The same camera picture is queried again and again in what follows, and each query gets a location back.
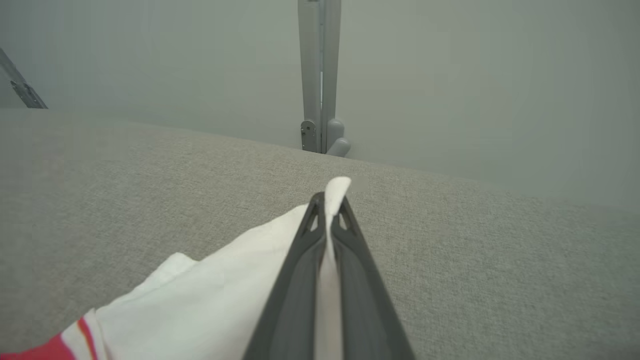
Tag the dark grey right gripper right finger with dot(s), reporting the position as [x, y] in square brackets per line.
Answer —
[365, 310]

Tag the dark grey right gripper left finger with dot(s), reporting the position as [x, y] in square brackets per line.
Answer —
[295, 300]

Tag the red white printed jersey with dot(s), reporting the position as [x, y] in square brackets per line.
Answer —
[210, 300]

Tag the upright grey metal post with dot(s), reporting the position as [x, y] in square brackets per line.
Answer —
[310, 60]

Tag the slanted grey metal post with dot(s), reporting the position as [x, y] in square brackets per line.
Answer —
[25, 92]

